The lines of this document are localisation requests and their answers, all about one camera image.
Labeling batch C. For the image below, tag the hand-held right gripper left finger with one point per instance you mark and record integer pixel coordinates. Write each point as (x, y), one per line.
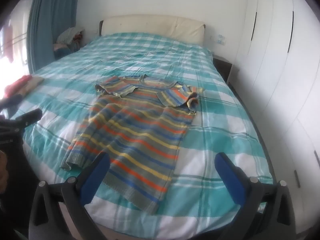
(96, 177)

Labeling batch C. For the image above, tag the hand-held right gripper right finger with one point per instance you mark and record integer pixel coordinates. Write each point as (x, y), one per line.
(228, 177)

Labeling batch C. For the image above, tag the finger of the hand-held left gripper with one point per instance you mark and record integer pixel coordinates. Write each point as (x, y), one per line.
(30, 116)
(11, 100)

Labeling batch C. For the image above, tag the striped knit sweater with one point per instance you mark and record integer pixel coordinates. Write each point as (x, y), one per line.
(140, 135)

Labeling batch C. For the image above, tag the hanging red clothes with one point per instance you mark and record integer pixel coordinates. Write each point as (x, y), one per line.
(8, 45)

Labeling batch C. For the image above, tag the pile of folded clothes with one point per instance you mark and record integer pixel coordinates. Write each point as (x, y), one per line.
(67, 36)

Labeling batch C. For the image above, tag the red folded cloth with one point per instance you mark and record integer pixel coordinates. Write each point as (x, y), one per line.
(21, 81)

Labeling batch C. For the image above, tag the checkered brown pillow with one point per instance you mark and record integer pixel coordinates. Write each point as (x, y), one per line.
(35, 82)

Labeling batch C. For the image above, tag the teal curtain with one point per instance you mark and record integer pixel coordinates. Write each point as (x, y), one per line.
(50, 17)

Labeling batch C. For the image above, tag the dark bedside table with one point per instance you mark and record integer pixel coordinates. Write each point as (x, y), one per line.
(222, 67)

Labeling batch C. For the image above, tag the white wardrobe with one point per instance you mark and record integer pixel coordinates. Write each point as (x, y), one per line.
(275, 55)

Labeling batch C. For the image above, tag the teal plaid bedspread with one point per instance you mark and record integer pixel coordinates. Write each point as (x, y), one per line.
(155, 55)

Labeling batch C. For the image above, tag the cream padded headboard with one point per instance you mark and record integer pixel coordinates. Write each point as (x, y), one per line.
(150, 25)

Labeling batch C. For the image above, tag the wall socket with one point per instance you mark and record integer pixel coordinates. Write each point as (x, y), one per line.
(221, 38)

